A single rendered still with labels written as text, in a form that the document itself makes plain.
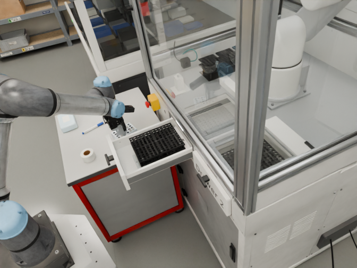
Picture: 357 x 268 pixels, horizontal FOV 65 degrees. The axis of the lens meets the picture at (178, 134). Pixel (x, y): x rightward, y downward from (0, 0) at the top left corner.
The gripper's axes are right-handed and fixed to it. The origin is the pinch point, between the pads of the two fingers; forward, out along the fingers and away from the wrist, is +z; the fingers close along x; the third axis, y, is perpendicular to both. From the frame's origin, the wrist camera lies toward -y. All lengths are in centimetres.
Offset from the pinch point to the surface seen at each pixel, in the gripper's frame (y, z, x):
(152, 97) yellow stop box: -23.3, -10.0, -2.3
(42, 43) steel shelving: -37, 66, -349
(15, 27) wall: -20, 49, -409
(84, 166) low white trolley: 26.6, 5.3, 1.4
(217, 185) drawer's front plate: -6, -12, 67
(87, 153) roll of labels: 21.8, 3.2, -3.9
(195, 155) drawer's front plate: -11, -12, 49
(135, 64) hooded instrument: -39, -8, -47
